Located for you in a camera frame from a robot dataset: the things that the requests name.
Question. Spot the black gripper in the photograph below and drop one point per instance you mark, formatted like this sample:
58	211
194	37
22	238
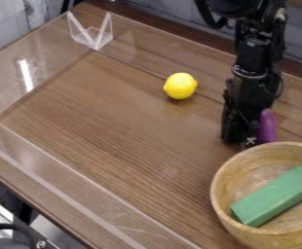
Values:
250	93

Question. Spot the purple toy eggplant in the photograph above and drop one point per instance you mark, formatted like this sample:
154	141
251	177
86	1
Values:
267	127

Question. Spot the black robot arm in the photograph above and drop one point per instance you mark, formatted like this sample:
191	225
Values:
259	21

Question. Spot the brown wooden bowl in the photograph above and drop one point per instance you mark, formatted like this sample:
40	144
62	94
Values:
245	173

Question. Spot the yellow toy lemon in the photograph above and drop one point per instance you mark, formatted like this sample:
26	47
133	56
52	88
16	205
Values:
179	86

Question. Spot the green rectangular block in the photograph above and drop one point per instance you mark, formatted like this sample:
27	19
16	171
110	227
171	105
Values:
270	200

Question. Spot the clear acrylic tray wall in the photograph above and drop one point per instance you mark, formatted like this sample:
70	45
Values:
94	214

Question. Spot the clear acrylic corner bracket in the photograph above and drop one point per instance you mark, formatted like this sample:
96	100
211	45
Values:
95	38

